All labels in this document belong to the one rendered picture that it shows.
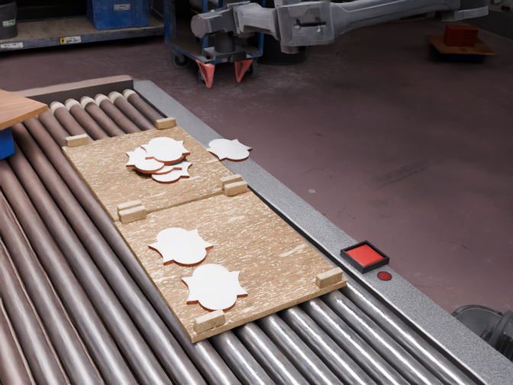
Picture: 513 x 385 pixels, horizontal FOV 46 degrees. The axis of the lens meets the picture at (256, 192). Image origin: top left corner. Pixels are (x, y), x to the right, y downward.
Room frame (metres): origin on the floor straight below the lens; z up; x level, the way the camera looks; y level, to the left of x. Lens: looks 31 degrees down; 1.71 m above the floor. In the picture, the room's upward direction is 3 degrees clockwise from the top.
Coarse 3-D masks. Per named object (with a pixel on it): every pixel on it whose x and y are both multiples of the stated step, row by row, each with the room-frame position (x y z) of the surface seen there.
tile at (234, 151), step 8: (216, 144) 1.57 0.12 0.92; (224, 144) 1.57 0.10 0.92; (232, 144) 1.58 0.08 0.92; (240, 144) 1.58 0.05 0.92; (216, 152) 1.52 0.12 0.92; (224, 152) 1.53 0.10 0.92; (232, 152) 1.53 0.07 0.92; (240, 152) 1.53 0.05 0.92; (248, 152) 1.53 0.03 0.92; (232, 160) 1.49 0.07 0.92; (240, 160) 1.49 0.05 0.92
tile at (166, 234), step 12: (168, 228) 1.10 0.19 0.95; (180, 228) 1.11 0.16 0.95; (156, 240) 1.06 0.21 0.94; (168, 240) 1.06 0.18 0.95; (180, 240) 1.06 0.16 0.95; (192, 240) 1.06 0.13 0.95; (168, 252) 1.02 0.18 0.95; (180, 252) 1.02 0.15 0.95; (192, 252) 1.02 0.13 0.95; (204, 252) 1.02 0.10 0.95; (180, 264) 0.98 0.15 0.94; (192, 264) 0.99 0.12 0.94
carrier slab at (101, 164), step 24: (96, 144) 1.51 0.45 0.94; (120, 144) 1.52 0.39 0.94; (192, 144) 1.54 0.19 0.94; (96, 168) 1.37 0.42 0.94; (120, 168) 1.38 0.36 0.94; (192, 168) 1.40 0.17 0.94; (216, 168) 1.41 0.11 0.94; (96, 192) 1.25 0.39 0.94; (120, 192) 1.26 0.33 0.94; (144, 192) 1.26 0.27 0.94; (168, 192) 1.27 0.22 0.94; (192, 192) 1.28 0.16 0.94; (216, 192) 1.29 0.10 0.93
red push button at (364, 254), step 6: (360, 246) 1.10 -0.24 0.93; (366, 246) 1.10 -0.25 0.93; (348, 252) 1.07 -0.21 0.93; (354, 252) 1.07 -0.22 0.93; (360, 252) 1.08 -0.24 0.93; (366, 252) 1.08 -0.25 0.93; (372, 252) 1.08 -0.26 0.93; (354, 258) 1.05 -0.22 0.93; (360, 258) 1.05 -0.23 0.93; (366, 258) 1.05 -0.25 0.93; (372, 258) 1.06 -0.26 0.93; (378, 258) 1.06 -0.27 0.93; (366, 264) 1.03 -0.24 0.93
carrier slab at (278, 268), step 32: (128, 224) 1.13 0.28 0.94; (160, 224) 1.13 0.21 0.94; (192, 224) 1.14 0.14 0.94; (224, 224) 1.15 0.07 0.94; (256, 224) 1.15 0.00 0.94; (160, 256) 1.01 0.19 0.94; (224, 256) 1.03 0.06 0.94; (256, 256) 1.03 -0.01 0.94; (288, 256) 1.04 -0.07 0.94; (320, 256) 1.04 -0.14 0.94; (160, 288) 0.91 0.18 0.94; (256, 288) 0.93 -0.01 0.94; (288, 288) 0.93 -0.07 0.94; (192, 320) 0.83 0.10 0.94
